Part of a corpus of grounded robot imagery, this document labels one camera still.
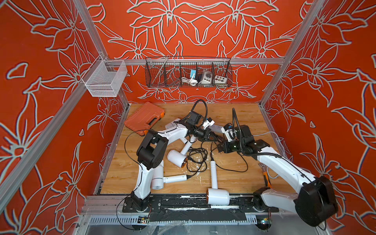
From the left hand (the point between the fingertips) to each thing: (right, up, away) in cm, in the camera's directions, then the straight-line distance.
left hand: (216, 139), depth 84 cm
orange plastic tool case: (-48, +12, +20) cm, 54 cm away
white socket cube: (+5, +38, +10) cm, 39 cm away
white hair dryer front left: (-33, -20, -8) cm, 39 cm away
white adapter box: (-4, +38, +7) cm, 39 cm away
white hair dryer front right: (-3, -26, -12) cm, 29 cm away
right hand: (0, -3, -3) cm, 4 cm away
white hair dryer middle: (-24, -11, +1) cm, 27 cm away
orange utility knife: (+27, -22, -4) cm, 35 cm away
